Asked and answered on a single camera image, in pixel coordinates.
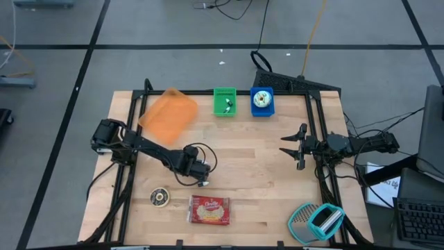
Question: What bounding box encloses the white floor cable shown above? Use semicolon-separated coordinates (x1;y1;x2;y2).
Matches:
0;0;17;70

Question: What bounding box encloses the black perforated metal panel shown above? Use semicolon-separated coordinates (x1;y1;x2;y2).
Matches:
252;68;343;94

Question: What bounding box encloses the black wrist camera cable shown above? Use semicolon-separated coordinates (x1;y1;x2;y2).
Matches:
171;142;219;188

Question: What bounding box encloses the black hanging cable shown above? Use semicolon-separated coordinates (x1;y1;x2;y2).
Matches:
250;0;274;73

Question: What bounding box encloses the orange translucent plastic bin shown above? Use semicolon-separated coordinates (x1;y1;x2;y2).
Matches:
137;87;199;146

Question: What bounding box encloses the grey monitor back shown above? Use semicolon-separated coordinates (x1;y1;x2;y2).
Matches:
415;84;444;181

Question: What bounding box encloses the black metal bar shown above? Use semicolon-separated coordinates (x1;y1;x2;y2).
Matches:
362;154;419;187

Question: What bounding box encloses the black caster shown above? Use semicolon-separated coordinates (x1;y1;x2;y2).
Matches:
0;108;15;126

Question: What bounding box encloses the teal cheese grater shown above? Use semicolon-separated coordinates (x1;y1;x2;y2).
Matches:
287;202;346;246

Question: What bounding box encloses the white-iced toy donut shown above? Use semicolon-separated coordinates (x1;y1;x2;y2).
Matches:
253;90;273;108

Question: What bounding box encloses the black floor cable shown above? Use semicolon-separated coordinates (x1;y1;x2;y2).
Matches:
192;0;254;21

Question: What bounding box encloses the blue plastic basket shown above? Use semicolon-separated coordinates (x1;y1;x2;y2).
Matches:
250;87;275;117

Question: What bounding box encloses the white paper sheet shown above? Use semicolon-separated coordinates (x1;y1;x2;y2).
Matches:
365;161;402;209

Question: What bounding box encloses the grey cart base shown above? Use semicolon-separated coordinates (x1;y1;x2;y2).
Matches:
0;76;37;89

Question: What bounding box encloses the chocolate-iced toy donut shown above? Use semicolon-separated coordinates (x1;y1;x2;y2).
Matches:
149;187;171;208

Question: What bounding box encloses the green plastic basket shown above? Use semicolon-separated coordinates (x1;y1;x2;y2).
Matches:
212;87;238;117

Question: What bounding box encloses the red popcorn package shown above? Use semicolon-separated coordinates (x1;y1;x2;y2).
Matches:
187;194;231;226

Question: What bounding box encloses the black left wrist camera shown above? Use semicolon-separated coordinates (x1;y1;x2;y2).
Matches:
182;144;201;163

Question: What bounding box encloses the black metal table frame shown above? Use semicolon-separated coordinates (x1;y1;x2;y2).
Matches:
81;78;368;249

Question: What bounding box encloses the black arm base cable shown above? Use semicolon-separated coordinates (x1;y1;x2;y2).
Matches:
85;161;117;202

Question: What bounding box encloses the yellow cable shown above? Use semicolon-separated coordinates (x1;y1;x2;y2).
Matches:
300;0;327;79

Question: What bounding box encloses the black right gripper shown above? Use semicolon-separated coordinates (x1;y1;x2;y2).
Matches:
278;122;323;172

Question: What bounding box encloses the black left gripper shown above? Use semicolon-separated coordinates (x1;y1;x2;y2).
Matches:
177;151;212;188

